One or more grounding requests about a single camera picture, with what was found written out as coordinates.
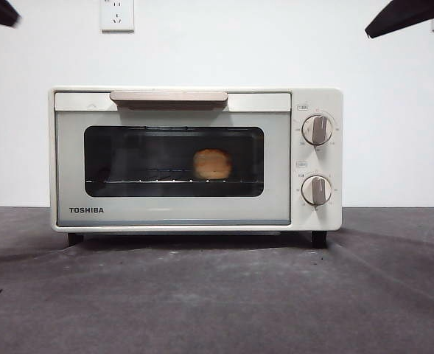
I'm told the orange-brown bread loaf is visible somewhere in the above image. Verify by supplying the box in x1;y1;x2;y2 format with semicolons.
192;147;235;181

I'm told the glass oven door with handle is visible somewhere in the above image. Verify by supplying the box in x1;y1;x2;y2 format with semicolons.
54;90;293;227

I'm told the cream white toaster oven body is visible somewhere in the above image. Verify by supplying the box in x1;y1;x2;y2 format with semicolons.
48;86;344;249

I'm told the temperature knob, cream and taupe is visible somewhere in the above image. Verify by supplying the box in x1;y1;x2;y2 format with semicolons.
301;114;334;147

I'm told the timer knob, cream and taupe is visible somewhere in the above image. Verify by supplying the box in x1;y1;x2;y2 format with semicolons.
300;175;333;207

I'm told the metal wire oven rack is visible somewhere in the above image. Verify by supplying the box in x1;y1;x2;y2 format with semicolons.
85;167;264;184

